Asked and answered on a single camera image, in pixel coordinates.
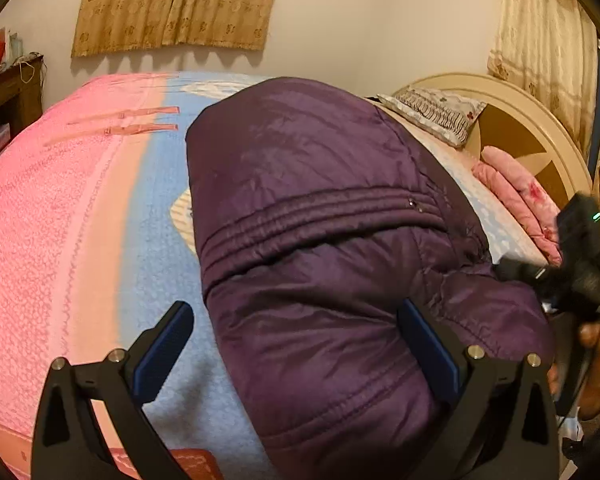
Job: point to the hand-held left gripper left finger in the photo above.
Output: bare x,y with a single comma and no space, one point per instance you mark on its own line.
162,355

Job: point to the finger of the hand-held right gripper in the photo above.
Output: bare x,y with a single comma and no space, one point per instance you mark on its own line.
520,270

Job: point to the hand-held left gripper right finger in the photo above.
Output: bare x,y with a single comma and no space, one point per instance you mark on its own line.
427,355

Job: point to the purple padded jacket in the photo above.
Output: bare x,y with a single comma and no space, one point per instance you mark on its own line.
330,210

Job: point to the pink floral folded quilt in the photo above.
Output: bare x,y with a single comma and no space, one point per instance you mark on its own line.
520,185

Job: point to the cream round headboard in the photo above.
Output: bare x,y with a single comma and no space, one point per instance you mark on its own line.
510,125

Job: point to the pink and blue bed blanket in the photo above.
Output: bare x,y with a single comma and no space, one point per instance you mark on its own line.
80,235

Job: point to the striped grey pillow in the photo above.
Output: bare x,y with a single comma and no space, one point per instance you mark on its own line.
440,110

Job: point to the beige patterned curtain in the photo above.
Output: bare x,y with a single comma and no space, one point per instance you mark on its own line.
540,35
180,5

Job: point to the brown wooden desk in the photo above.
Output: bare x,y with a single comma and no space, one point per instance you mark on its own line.
5,95

